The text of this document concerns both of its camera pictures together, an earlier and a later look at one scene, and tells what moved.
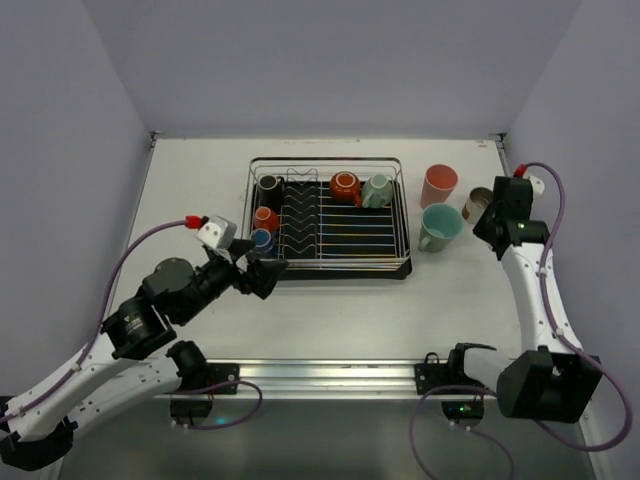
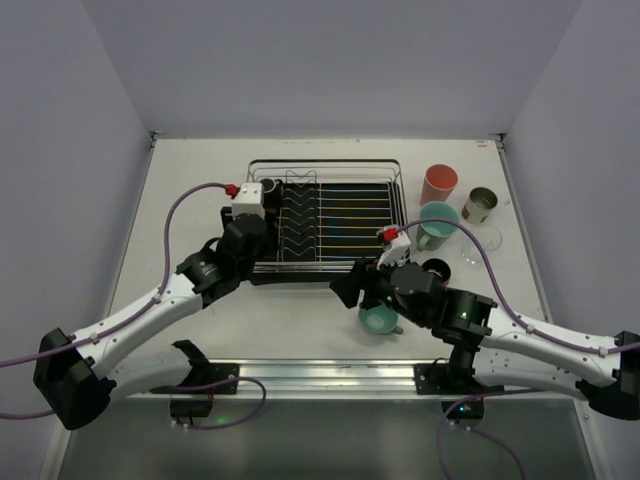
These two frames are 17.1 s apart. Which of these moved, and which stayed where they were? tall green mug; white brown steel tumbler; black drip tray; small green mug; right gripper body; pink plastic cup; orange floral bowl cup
Moved: right gripper body; small green mug; orange floral bowl cup
Stayed: pink plastic cup; black drip tray; white brown steel tumbler; tall green mug
